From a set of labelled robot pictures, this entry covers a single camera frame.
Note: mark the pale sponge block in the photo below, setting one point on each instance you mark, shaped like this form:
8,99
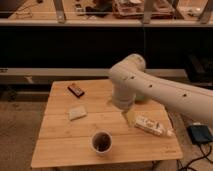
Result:
77,112

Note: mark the wooden slatted table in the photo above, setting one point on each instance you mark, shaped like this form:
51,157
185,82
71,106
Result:
65,142

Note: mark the cluttered tray on workbench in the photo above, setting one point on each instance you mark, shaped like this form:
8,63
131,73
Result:
135,9

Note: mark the translucent pointed end tool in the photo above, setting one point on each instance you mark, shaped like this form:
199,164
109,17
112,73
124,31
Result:
129,116

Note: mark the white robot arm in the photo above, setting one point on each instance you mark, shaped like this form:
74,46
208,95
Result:
130,79

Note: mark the dark red chocolate bar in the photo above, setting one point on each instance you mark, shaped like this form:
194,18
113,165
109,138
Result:
77,91

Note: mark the green bowl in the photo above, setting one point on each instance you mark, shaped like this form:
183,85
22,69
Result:
140,98

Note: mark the long wooden background workbench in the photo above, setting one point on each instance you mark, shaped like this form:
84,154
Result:
185,13

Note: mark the black power adapter box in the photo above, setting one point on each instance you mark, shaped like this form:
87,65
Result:
199,134

